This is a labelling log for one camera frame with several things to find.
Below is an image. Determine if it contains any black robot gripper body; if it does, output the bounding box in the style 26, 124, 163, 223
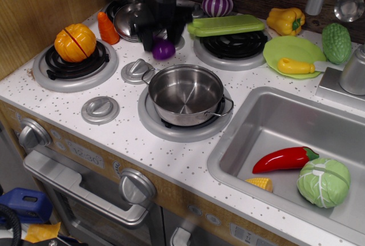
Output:
139, 0, 192, 36

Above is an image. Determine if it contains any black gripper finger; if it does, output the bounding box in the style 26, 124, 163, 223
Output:
141, 28, 154, 52
167, 23, 185, 44

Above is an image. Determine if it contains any purple toy eggplant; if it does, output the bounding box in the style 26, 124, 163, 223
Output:
152, 38, 176, 60

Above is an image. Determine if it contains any steel pot lid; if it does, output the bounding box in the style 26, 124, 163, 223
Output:
113, 3, 147, 43

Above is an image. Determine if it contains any stainless steel pot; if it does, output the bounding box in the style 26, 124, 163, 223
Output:
141, 64, 234, 127

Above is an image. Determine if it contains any silver stovetop knob back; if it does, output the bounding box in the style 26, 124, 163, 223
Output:
156, 30, 185, 51

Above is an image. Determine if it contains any silver stovetop knob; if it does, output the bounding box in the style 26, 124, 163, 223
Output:
121, 59, 155, 84
156, 30, 185, 51
81, 96, 120, 125

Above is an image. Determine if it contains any silver stovetop knob upper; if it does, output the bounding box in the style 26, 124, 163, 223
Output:
121, 59, 155, 84

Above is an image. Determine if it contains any orange toy carrot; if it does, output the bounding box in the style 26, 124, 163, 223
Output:
97, 11, 120, 45

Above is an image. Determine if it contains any purple striped toy onion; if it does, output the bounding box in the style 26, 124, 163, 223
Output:
201, 0, 233, 17

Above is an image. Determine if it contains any green plastic cutting board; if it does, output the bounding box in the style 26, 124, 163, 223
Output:
187, 14, 265, 37

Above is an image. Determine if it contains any back right stove burner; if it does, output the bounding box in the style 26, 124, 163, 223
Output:
193, 30, 271, 71

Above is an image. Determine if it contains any orange toy pumpkin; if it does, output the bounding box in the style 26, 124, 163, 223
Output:
54, 23, 96, 63

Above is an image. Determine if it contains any silver stovetop knob lower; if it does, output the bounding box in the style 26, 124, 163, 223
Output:
81, 96, 120, 125

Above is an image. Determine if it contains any front right stove burner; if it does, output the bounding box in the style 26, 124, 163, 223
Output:
137, 88, 234, 143

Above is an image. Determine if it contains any front left stove burner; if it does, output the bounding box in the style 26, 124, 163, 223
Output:
33, 39, 119, 93

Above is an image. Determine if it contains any yellow toy bell pepper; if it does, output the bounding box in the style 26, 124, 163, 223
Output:
266, 7, 305, 36

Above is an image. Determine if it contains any light green plastic plate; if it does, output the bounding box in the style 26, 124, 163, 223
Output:
263, 36, 326, 79

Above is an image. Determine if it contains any silver sink basin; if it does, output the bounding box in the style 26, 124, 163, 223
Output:
208, 87, 364, 245

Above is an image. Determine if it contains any silver oven knob right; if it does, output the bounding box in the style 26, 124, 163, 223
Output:
119, 168, 157, 207

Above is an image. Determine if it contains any silver oven knob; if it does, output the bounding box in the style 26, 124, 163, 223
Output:
18, 118, 52, 149
119, 168, 157, 207

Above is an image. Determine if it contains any silver oven knob left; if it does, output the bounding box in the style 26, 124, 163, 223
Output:
18, 118, 52, 149

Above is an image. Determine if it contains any green toy bitter gourd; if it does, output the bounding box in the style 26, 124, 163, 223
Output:
322, 23, 352, 64

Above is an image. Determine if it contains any red toy chili pepper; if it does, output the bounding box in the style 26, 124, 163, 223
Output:
252, 146, 319, 174

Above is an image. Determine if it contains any yellow toy corn piece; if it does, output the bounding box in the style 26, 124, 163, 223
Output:
245, 178, 273, 192

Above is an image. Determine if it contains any hanging metal ladle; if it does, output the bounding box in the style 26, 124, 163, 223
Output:
334, 0, 364, 23

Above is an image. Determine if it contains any blue plastic device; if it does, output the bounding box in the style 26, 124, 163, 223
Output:
1, 188, 53, 224

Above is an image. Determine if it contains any green toy cabbage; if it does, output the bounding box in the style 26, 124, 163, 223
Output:
297, 158, 351, 208

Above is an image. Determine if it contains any yellow cloth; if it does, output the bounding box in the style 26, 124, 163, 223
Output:
24, 222, 61, 243

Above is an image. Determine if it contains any yellow handled toy knife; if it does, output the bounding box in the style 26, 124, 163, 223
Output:
277, 58, 339, 74

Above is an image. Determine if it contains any silver oven door handle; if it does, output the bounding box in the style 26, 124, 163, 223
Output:
23, 151, 148, 229

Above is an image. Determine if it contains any silver faucet handle base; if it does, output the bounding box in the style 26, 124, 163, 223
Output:
315, 43, 365, 104

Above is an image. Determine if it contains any black cable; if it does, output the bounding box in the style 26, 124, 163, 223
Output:
0, 203, 22, 246

